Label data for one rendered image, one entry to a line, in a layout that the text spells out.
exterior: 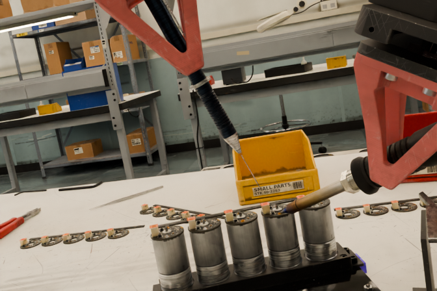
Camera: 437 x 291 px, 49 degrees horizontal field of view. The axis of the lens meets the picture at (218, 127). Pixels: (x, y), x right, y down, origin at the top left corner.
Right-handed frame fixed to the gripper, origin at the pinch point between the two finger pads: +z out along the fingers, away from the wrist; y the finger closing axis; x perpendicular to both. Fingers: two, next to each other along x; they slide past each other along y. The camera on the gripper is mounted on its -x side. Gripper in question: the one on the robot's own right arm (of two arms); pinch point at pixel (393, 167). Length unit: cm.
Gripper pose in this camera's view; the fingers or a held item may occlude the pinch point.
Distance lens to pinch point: 30.8
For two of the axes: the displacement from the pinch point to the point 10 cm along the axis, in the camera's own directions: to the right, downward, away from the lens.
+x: 7.5, 4.2, -5.1
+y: -6.3, 2.2, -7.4
